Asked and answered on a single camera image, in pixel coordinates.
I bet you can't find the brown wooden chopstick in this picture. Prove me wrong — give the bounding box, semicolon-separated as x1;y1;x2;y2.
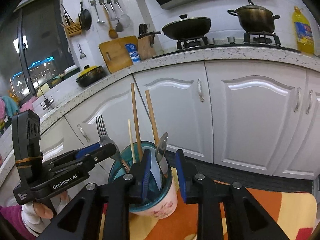
145;90;160;145
130;83;143;162

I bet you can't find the black gas stove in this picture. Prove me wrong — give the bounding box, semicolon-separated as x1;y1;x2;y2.
152;31;302;58

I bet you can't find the orange yellow printed blanket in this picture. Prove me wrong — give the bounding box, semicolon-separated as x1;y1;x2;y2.
99;174;318;240

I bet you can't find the white spoon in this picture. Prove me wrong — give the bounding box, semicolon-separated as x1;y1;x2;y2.
149;159;164;192

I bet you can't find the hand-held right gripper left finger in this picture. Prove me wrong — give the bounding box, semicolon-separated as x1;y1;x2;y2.
35;149;152;240

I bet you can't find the yellow oil bottle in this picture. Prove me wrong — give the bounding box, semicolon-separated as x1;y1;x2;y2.
292;6;315;55

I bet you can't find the person's left hand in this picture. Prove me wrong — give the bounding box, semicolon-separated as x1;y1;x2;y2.
21;191;70;233

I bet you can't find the yellow lid black casserole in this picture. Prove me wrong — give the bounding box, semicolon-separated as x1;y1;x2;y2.
76;65;107;88

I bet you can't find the black wok with lid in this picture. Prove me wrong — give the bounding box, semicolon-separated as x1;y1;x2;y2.
138;14;212;41

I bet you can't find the dark window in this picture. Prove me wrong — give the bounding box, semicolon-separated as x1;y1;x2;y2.
0;0;75;100

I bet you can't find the person's left forearm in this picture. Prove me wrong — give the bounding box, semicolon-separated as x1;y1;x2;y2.
0;204;38;240

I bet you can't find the wooden cutting board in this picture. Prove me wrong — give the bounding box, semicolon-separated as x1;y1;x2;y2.
98;35;139;74

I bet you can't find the white dish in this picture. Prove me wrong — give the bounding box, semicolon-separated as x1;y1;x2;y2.
64;65;80;77

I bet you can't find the dark pot with lid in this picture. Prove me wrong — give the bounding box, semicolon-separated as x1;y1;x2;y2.
227;0;281;34

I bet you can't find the steel faucet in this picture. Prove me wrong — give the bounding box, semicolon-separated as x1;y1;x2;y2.
35;77;54;110

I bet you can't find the steel ladle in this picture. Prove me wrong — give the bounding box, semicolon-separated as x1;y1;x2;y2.
94;4;105;24

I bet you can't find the floral utensil holder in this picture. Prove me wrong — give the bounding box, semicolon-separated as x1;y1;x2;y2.
108;141;178;217

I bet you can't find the pink cloth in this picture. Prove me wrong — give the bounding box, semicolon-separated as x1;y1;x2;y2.
22;96;38;110

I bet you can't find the light bamboo chopstick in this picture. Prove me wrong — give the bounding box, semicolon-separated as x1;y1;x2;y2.
128;119;137;164

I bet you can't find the metal cabinet handle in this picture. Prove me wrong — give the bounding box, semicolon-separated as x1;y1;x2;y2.
294;87;301;113
306;90;313;115
197;79;205;102
77;124;90;142

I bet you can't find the wooden spatula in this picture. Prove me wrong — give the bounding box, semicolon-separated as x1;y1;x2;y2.
102;6;118;40

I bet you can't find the blue white packet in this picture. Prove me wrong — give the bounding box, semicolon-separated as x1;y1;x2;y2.
125;42;141;62

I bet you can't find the black hanging pan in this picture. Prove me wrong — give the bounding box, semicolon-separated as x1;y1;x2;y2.
79;2;92;32

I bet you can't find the mesh strainer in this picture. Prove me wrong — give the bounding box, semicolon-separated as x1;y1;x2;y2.
114;1;131;28

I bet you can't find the steel slotted turner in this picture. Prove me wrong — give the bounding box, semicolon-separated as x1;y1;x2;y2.
107;2;123;32

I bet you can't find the wooden wall chopstick holder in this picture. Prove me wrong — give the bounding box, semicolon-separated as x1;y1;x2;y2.
60;4;82;38

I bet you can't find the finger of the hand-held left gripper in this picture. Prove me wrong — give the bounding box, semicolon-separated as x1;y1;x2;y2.
49;143;117;173
49;142;101;165

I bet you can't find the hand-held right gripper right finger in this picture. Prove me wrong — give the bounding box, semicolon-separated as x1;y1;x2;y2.
175;149;290;240

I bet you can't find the teal cloth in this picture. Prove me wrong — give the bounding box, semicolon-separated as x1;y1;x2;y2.
0;96;19;115

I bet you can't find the wooden knife block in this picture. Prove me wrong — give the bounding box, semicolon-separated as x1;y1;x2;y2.
137;24;157;60

